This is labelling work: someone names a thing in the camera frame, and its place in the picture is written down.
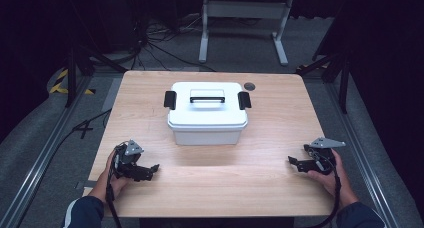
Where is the black tripod stand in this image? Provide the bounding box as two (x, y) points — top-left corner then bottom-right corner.
(64, 42), (128, 109)
(295, 49), (352, 115)

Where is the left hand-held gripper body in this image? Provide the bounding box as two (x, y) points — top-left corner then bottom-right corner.
(113, 139), (150, 183)

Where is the person's left hand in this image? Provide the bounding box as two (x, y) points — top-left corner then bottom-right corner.
(95, 150), (134, 198)

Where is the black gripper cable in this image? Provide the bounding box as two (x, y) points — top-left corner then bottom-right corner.
(304, 147), (342, 228)
(105, 143), (124, 228)

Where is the yellow and black floor tape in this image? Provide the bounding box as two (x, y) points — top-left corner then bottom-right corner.
(48, 68), (97, 96)

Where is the white and black box handle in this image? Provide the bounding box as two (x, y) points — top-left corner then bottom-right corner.
(189, 88), (226, 104)

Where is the black floor cable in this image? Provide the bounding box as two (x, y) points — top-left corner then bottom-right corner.
(18, 108), (113, 224)

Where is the person's right hand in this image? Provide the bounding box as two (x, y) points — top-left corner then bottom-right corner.
(306, 149), (352, 203)

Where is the white plastic storage box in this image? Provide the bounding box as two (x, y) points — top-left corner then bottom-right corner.
(163, 81), (252, 146)

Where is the black box latch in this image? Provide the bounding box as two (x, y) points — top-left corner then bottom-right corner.
(237, 91), (252, 111)
(163, 90), (177, 111)

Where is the bundle of black cables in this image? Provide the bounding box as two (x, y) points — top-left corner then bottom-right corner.
(124, 1), (218, 73)

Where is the white metal desk frame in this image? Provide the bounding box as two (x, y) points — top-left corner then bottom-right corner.
(198, 0), (295, 67)

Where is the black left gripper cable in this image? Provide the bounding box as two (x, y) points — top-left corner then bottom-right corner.
(105, 143), (124, 228)

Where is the grey metal floor rail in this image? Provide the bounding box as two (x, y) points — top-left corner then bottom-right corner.
(0, 75), (94, 228)
(324, 82), (403, 228)

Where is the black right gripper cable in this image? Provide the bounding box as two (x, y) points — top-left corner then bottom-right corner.
(304, 147), (342, 228)

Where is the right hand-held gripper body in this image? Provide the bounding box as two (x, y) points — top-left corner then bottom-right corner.
(298, 137), (347, 176)

